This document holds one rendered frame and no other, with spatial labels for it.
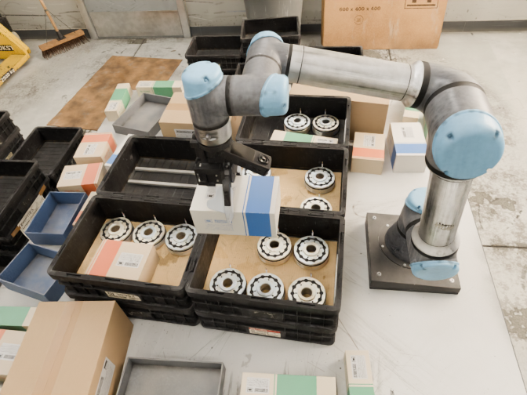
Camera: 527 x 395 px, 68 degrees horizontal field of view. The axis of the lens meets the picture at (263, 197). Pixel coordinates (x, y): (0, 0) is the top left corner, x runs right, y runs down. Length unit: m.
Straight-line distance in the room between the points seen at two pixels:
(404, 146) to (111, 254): 1.11
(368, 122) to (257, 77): 1.01
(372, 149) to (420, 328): 0.70
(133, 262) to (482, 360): 0.99
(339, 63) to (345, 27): 3.04
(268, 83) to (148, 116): 1.36
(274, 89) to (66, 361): 0.84
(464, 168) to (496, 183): 1.98
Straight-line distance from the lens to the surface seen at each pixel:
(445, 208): 0.94
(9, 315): 1.46
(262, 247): 1.18
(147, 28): 4.49
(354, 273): 1.32
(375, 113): 1.66
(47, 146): 2.69
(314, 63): 0.83
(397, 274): 1.29
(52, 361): 1.19
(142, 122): 2.01
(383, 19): 3.90
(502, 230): 2.54
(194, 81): 0.73
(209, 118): 0.76
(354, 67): 0.84
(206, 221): 0.95
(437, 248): 1.06
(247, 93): 0.72
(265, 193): 0.94
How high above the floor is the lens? 1.82
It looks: 48 degrees down
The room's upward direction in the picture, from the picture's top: 6 degrees counter-clockwise
